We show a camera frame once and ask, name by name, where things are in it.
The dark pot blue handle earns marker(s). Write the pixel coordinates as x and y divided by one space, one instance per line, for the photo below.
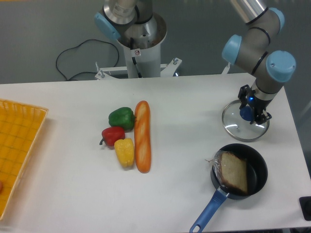
257 174

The black device at table edge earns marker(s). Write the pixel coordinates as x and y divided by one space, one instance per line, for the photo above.
305 204

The orange baguette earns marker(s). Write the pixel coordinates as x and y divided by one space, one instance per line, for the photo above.
142 137

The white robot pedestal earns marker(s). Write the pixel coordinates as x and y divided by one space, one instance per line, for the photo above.
141 44

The yellow woven basket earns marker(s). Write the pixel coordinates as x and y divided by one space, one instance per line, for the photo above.
20 125

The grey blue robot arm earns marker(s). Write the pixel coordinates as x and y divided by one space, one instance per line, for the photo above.
271 70

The yellow bell pepper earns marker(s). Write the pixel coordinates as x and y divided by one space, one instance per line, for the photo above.
124 149

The wrapped bread slice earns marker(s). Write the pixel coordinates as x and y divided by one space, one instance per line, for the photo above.
230 172

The green bell pepper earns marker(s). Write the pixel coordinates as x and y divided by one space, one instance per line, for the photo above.
122 117

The glass pot lid blue knob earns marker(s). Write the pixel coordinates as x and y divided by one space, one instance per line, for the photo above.
239 125

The red bell pepper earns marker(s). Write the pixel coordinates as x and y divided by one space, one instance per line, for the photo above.
111 135

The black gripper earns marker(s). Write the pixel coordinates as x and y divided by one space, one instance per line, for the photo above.
258 101

